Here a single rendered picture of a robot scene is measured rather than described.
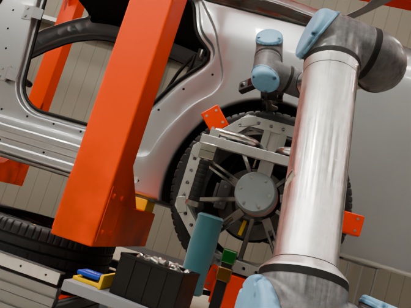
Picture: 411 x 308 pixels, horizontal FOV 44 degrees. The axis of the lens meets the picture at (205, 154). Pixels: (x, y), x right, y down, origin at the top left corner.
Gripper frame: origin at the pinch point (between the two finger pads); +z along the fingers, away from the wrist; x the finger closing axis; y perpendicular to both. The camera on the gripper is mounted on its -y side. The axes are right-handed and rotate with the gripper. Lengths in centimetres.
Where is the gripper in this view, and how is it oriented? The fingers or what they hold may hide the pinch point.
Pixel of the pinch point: (263, 110)
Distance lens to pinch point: 199.5
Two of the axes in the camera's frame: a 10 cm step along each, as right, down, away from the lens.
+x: 1.4, -7.8, 6.1
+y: 9.9, 0.5, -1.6
